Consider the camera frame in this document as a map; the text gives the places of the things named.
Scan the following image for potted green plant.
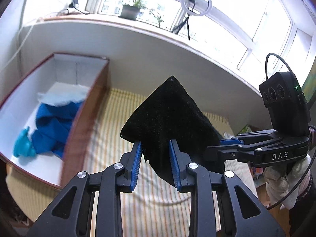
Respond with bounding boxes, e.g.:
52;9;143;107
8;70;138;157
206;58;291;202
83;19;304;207
120;0;146;21

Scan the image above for black cable right camera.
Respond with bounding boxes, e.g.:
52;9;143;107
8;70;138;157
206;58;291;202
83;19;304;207
265;52;296;81

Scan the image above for black knitted cloth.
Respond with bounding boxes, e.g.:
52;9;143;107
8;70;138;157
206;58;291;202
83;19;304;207
120;76;224;185

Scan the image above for teal collapsible silicone cup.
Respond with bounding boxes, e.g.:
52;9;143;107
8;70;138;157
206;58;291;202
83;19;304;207
13;126;36;157

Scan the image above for white fluffy cloth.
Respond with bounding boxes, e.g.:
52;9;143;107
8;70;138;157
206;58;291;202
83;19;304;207
37;82;90;106

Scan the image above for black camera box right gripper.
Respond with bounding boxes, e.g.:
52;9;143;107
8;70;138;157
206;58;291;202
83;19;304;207
259;72;310;137

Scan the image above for blue cloth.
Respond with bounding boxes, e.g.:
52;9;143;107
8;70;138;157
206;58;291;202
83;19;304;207
32;102;82;158

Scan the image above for striped yellow mat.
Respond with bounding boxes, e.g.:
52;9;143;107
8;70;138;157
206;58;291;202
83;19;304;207
5;88;259;237

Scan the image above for white cable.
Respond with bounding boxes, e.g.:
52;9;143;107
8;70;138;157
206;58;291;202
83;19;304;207
0;24;34;77

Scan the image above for charger and black cables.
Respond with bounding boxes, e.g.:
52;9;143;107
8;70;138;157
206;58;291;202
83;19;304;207
57;0;89;17

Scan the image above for white ring light tripod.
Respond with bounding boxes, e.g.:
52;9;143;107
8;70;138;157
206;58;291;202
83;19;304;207
171;0;213;40

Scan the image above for red white storage box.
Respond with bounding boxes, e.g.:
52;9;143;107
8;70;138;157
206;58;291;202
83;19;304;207
1;53;109;187

